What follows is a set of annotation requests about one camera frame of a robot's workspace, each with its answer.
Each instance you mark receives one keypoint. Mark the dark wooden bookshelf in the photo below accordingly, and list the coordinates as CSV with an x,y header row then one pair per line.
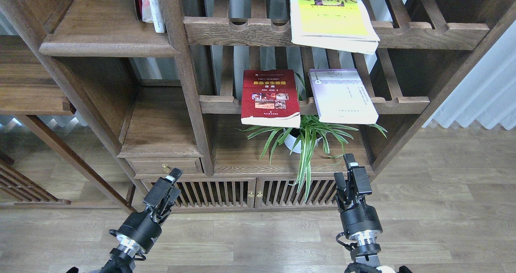
x,y
155,98

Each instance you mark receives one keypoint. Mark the white plant pot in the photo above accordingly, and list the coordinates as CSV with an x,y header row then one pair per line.
x,y
290,141

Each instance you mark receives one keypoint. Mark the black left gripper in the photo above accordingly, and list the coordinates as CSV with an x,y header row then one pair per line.
x,y
140,231

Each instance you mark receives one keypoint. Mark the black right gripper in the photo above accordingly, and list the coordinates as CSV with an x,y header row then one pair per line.
x,y
362,217

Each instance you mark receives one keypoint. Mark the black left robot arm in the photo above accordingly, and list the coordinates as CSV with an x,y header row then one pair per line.
x,y
120,262

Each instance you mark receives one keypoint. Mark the brass drawer knob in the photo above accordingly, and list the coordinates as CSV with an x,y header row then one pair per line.
x,y
166,169

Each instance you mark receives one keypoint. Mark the white curtain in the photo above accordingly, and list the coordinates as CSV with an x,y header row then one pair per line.
x,y
487,95

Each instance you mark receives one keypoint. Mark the white lavender book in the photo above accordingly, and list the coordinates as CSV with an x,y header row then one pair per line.
x,y
341,97

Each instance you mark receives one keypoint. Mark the yellow green book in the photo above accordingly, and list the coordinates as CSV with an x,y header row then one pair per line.
x,y
333,24

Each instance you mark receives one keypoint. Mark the white upright book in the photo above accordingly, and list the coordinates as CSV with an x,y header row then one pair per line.
x,y
151,12

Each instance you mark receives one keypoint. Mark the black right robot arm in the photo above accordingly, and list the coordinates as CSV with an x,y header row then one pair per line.
x,y
363,249

